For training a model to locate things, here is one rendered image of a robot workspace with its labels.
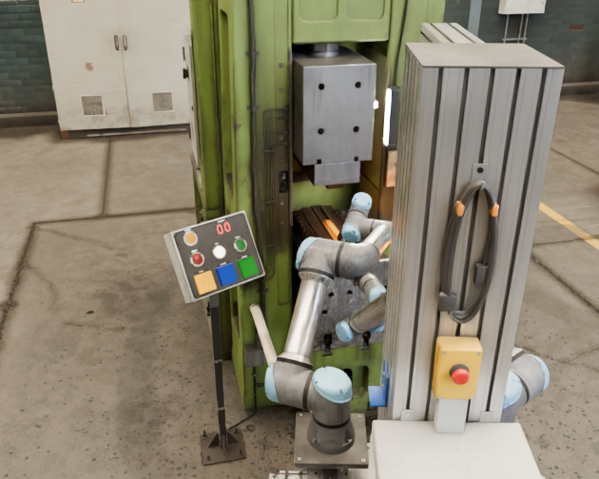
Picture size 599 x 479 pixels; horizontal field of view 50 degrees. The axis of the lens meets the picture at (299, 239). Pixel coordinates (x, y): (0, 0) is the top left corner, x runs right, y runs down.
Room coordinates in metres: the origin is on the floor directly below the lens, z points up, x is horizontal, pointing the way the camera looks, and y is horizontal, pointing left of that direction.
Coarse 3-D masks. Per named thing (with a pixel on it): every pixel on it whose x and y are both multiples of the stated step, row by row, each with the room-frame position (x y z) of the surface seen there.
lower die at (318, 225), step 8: (304, 208) 2.90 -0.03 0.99; (312, 208) 2.89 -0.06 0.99; (328, 208) 2.90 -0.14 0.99; (304, 216) 2.83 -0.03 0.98; (312, 216) 2.81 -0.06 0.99; (328, 216) 2.79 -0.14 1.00; (304, 224) 2.73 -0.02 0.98; (312, 224) 2.71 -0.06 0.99; (320, 224) 2.71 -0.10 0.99; (336, 224) 2.71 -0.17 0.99; (320, 232) 2.63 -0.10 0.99; (328, 232) 2.61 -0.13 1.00
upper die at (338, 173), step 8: (296, 160) 2.81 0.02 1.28; (304, 168) 2.65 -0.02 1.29; (312, 168) 2.52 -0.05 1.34; (320, 168) 2.50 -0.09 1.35; (328, 168) 2.51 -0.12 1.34; (336, 168) 2.51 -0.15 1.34; (344, 168) 2.52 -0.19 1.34; (352, 168) 2.53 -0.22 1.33; (312, 176) 2.52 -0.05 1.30; (320, 176) 2.50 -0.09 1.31; (328, 176) 2.51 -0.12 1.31; (336, 176) 2.51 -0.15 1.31; (344, 176) 2.52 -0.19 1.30; (352, 176) 2.53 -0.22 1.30; (320, 184) 2.50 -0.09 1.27; (328, 184) 2.51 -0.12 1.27
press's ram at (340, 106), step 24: (312, 72) 2.49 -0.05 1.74; (336, 72) 2.51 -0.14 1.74; (360, 72) 2.53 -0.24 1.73; (312, 96) 2.49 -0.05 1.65; (336, 96) 2.51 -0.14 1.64; (360, 96) 2.54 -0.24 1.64; (312, 120) 2.49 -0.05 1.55; (336, 120) 2.51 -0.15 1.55; (360, 120) 2.54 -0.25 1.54; (312, 144) 2.49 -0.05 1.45; (336, 144) 2.51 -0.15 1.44; (360, 144) 2.54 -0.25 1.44
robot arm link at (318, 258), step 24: (312, 240) 1.84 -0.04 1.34; (336, 240) 1.84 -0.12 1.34; (312, 264) 1.77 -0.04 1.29; (336, 264) 1.76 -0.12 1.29; (312, 288) 1.73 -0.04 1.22; (312, 312) 1.68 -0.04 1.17; (288, 336) 1.64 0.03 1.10; (312, 336) 1.64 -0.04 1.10; (288, 360) 1.56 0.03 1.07; (288, 384) 1.51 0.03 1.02
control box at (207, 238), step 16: (208, 224) 2.28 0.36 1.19; (240, 224) 2.35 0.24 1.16; (176, 240) 2.18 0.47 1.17; (208, 240) 2.24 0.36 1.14; (224, 240) 2.28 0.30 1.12; (176, 256) 2.16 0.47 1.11; (192, 256) 2.17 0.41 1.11; (208, 256) 2.21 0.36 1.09; (224, 256) 2.24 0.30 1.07; (240, 256) 2.27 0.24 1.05; (256, 256) 2.31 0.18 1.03; (176, 272) 2.17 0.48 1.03; (192, 272) 2.14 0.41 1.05; (240, 272) 2.24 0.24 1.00; (192, 288) 2.10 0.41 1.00; (224, 288) 2.17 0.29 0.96
